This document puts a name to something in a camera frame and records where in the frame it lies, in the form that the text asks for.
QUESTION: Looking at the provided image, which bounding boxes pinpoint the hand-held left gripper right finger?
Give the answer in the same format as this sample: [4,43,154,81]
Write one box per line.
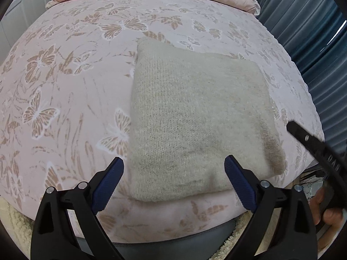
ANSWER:
[224,154,318,260]

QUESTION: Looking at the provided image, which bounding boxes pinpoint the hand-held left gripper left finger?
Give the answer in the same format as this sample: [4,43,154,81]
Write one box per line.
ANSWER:
[30,156,125,260]

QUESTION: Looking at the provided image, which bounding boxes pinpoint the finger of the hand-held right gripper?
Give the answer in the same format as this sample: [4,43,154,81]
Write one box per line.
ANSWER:
[286,120,326,156]

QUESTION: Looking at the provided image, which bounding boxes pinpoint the beige knit sweater black hearts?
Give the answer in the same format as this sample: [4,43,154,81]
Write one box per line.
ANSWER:
[126,37,286,202]

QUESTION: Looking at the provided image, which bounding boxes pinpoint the person's right hand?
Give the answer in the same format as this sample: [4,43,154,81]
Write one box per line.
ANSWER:
[310,188,344,226]

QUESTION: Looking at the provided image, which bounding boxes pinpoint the bed with pink butterfly sheet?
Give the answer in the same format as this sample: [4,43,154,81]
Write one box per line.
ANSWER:
[0,0,326,245]

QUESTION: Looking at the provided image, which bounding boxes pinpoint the cream fluffy rug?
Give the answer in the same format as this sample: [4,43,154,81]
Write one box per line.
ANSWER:
[0,195,282,260]

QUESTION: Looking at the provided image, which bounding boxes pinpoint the blue-grey curtain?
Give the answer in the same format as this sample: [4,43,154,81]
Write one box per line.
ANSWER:
[239,0,347,144]

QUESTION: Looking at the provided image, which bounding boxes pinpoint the white wardrobe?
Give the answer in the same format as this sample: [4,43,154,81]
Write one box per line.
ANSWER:
[0,0,68,31]

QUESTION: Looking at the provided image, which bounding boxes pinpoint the grey bed frame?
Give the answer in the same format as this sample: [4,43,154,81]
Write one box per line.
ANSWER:
[74,218,239,260]

